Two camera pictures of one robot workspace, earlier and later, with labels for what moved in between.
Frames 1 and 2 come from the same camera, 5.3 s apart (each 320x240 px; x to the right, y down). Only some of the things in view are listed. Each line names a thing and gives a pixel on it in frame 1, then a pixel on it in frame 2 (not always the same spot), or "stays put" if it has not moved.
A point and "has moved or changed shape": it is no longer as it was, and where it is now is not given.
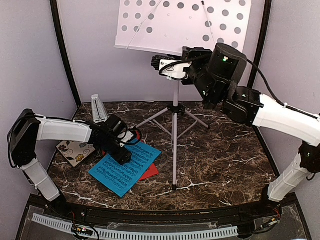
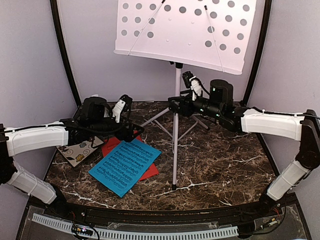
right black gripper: (204, 53) -> (184, 101)
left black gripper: (122, 157) -> (128, 137)
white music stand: (170, 26) has moved or changed shape
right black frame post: (255, 73) stays put
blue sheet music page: (119, 179) stays put
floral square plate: (75, 152) stays put
